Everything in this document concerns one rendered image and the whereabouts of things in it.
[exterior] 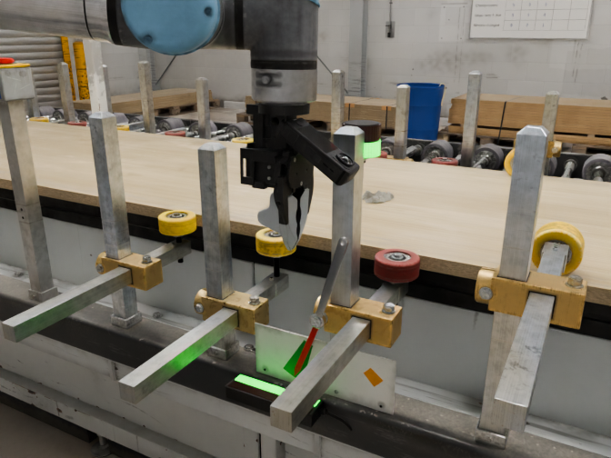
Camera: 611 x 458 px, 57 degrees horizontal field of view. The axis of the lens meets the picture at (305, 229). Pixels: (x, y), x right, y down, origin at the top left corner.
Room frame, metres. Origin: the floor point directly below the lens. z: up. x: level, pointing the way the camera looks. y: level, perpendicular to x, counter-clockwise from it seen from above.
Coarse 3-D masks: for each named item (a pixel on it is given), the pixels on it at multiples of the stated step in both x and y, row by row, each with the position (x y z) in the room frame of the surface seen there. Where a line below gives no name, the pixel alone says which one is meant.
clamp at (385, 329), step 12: (360, 300) 0.81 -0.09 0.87; (372, 300) 0.81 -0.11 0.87; (336, 312) 0.79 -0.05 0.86; (348, 312) 0.78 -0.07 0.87; (360, 312) 0.77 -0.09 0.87; (372, 312) 0.77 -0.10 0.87; (396, 312) 0.77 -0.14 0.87; (336, 324) 0.79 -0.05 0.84; (372, 324) 0.76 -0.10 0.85; (384, 324) 0.75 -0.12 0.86; (396, 324) 0.77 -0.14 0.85; (372, 336) 0.76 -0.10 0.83; (384, 336) 0.75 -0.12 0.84; (396, 336) 0.77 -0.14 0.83
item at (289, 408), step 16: (384, 288) 0.88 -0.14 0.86; (400, 288) 0.88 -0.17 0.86; (352, 320) 0.77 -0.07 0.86; (336, 336) 0.72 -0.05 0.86; (352, 336) 0.72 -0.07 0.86; (368, 336) 0.76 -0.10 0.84; (320, 352) 0.68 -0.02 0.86; (336, 352) 0.68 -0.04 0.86; (352, 352) 0.70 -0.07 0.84; (320, 368) 0.64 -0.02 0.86; (336, 368) 0.66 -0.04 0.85; (304, 384) 0.60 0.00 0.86; (320, 384) 0.61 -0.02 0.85; (288, 400) 0.57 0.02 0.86; (304, 400) 0.57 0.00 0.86; (272, 416) 0.56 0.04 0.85; (288, 416) 0.55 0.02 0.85; (304, 416) 0.57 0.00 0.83; (288, 432) 0.55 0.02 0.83
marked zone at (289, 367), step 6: (300, 348) 0.82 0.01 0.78; (294, 354) 0.83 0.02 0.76; (300, 354) 0.82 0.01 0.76; (294, 360) 0.83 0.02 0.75; (306, 360) 0.82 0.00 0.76; (288, 366) 0.83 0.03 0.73; (294, 366) 0.83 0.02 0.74; (288, 372) 0.83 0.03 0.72; (294, 372) 0.83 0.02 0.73; (300, 372) 0.82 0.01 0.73
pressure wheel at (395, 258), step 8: (376, 256) 0.91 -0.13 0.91; (384, 256) 0.91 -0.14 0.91; (392, 256) 0.91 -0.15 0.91; (400, 256) 0.91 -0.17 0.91; (408, 256) 0.92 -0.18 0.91; (416, 256) 0.91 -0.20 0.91; (376, 264) 0.90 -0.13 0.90; (384, 264) 0.88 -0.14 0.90; (392, 264) 0.88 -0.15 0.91; (400, 264) 0.88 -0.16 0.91; (408, 264) 0.88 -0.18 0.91; (416, 264) 0.89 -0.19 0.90; (376, 272) 0.90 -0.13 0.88; (384, 272) 0.88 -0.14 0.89; (392, 272) 0.88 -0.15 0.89; (400, 272) 0.87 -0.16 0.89; (408, 272) 0.88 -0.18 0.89; (416, 272) 0.89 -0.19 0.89; (384, 280) 0.89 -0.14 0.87; (392, 280) 0.88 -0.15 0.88; (400, 280) 0.87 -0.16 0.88; (408, 280) 0.88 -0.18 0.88
